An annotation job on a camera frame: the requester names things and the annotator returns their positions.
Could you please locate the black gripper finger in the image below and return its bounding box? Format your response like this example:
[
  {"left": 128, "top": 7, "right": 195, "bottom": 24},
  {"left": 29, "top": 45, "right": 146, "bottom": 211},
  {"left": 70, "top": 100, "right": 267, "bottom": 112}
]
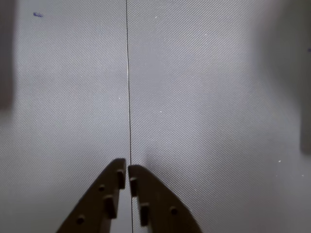
[
  {"left": 128, "top": 164, "right": 202, "bottom": 233},
  {"left": 56, "top": 158, "right": 127, "bottom": 233}
]

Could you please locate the grey textured mat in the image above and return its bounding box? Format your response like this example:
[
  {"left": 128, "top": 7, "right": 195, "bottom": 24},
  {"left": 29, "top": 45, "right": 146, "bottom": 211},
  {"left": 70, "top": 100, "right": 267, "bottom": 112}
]
[
  {"left": 0, "top": 0, "right": 132, "bottom": 233},
  {"left": 126, "top": 0, "right": 311, "bottom": 233}
]

